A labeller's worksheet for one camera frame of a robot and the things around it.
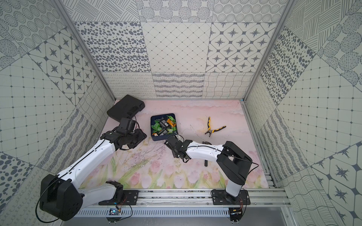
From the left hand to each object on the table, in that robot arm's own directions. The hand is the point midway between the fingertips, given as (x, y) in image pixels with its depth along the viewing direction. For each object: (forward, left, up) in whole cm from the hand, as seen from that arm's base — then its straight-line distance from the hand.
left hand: (144, 134), depth 83 cm
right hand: (-3, -22, -11) cm, 24 cm away
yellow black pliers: (+12, -43, -14) cm, 47 cm away
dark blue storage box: (+13, -8, -9) cm, 18 cm away
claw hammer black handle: (-10, -38, -14) cm, 42 cm away
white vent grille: (-36, -10, -15) cm, 41 cm away
